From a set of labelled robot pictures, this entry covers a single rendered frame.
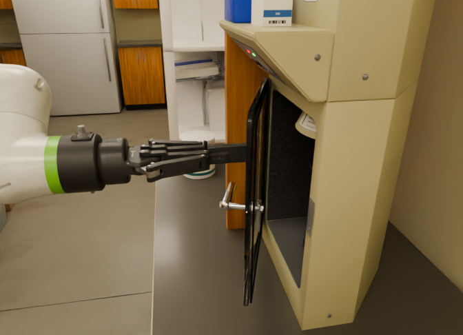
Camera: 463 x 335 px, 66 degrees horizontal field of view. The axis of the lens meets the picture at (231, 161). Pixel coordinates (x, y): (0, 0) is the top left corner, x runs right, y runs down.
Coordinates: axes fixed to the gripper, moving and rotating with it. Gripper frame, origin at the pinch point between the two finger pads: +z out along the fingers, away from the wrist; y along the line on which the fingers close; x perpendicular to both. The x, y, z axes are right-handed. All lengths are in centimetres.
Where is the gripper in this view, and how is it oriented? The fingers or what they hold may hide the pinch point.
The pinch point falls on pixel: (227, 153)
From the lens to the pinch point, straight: 61.2
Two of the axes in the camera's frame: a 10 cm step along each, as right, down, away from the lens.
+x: 0.0, 9.1, 4.1
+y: -1.8, -4.0, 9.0
